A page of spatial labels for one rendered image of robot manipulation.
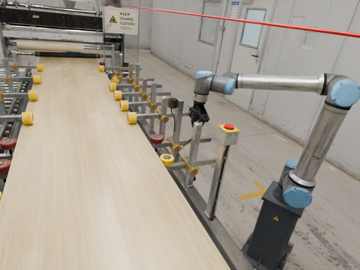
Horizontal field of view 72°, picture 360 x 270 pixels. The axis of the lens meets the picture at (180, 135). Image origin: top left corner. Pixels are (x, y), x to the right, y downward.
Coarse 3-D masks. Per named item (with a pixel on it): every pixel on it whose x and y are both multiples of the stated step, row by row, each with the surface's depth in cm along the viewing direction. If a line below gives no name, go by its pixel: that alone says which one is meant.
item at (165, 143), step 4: (208, 136) 179; (168, 140) 167; (180, 140) 168; (184, 140) 169; (188, 140) 170; (200, 140) 174; (204, 140) 176; (208, 140) 177; (156, 144) 160; (160, 144) 162; (164, 144) 163; (168, 144) 164
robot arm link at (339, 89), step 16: (336, 80) 118; (352, 80) 113; (336, 96) 113; (352, 96) 111; (320, 112) 124; (336, 112) 117; (320, 128) 123; (336, 128) 120; (320, 144) 125; (304, 160) 132; (320, 160) 129; (288, 176) 142; (304, 176) 134; (288, 192) 137; (304, 192) 134
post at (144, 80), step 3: (144, 78) 212; (144, 81) 212; (144, 84) 213; (144, 87) 215; (144, 90) 216; (144, 93) 217; (141, 99) 221; (141, 108) 224; (144, 108) 224; (141, 111) 225; (144, 111) 225
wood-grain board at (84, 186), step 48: (48, 96) 204; (96, 96) 217; (48, 144) 139; (96, 144) 144; (144, 144) 150; (48, 192) 105; (96, 192) 108; (144, 192) 111; (0, 240) 82; (48, 240) 84; (96, 240) 86; (144, 240) 88; (192, 240) 91
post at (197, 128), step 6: (198, 126) 131; (192, 132) 135; (198, 132) 132; (192, 138) 136; (198, 138) 134; (192, 144) 136; (198, 144) 136; (192, 150) 137; (192, 156) 139; (192, 162) 141; (186, 174) 147; (186, 180) 148; (192, 180) 147
